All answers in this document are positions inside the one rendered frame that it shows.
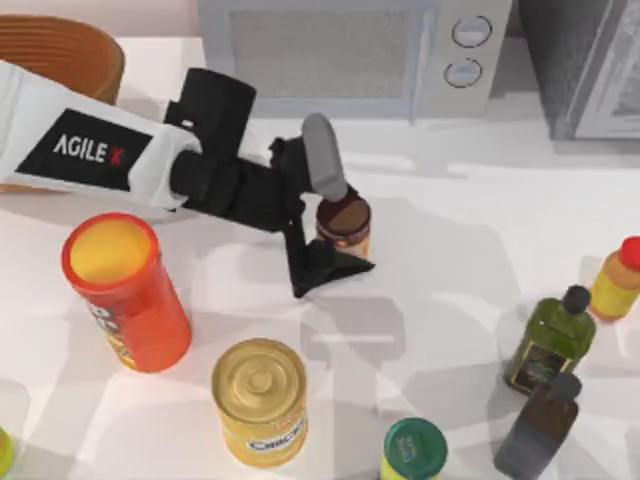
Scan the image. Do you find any dark grey bottle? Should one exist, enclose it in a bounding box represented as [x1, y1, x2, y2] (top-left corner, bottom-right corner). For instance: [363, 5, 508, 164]
[493, 371, 584, 480]

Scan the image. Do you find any microwave knob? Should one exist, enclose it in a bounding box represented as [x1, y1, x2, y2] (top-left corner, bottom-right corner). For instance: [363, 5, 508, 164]
[451, 14, 494, 49]
[443, 56, 485, 91]

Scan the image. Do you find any yellow bottle with red cap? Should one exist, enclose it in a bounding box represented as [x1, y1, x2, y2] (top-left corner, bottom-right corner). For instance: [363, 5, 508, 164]
[586, 235, 640, 324]

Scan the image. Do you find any brown-lidded jar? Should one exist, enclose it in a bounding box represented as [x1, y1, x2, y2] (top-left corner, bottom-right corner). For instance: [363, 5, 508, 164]
[314, 192, 374, 261]

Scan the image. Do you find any yellow tin can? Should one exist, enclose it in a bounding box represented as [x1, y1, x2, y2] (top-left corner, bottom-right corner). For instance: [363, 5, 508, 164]
[210, 338, 309, 470]

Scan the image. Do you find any green bottle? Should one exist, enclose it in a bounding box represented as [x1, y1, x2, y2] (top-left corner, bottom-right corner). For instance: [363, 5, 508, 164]
[502, 284, 598, 397]

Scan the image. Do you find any pale microwave oven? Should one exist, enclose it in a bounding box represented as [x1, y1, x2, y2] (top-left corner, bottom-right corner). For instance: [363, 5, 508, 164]
[196, 0, 515, 126]

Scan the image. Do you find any brown woven basket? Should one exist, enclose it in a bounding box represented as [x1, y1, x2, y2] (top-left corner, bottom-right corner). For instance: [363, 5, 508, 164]
[0, 14, 126, 194]

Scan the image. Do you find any yellow can with green lid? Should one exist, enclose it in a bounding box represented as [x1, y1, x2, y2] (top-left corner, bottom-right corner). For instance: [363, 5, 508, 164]
[378, 416, 449, 480]

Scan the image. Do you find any yellow-green round container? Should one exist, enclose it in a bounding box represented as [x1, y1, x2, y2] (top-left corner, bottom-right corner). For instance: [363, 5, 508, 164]
[0, 426, 16, 470]

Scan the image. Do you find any grey cabinet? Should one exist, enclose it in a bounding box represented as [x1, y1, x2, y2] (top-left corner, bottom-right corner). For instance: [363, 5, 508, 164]
[517, 0, 640, 142]

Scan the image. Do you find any red canister with yellow lid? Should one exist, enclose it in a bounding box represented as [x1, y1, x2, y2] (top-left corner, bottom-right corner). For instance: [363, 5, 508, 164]
[60, 211, 194, 375]

